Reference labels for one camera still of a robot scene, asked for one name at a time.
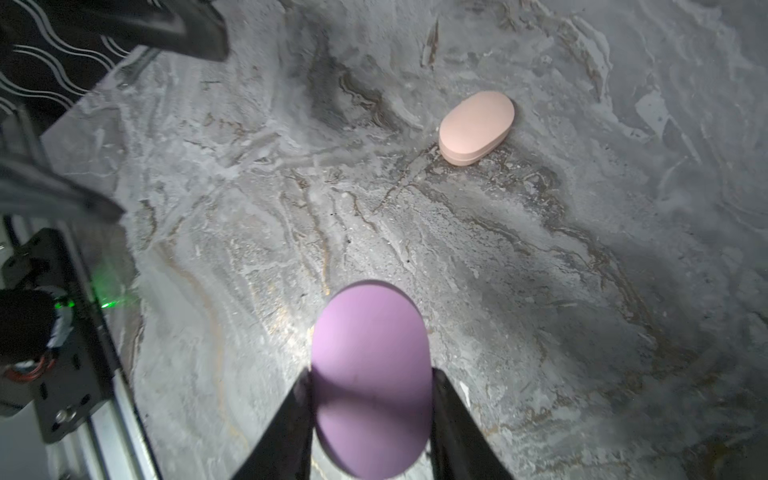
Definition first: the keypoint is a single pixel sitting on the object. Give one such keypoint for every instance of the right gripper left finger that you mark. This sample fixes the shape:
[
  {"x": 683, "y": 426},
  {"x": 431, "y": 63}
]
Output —
[{"x": 284, "y": 450}]

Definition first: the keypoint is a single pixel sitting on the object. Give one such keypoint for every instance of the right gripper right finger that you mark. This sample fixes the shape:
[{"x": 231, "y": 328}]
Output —
[{"x": 459, "y": 449}]

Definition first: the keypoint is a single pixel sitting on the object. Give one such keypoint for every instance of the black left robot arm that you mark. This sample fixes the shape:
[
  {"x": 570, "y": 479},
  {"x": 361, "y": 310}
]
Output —
[{"x": 55, "y": 52}]

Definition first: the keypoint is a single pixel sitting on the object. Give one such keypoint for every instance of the aluminium front rail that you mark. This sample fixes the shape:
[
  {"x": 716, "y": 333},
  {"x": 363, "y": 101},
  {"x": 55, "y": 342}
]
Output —
[{"x": 69, "y": 412}]

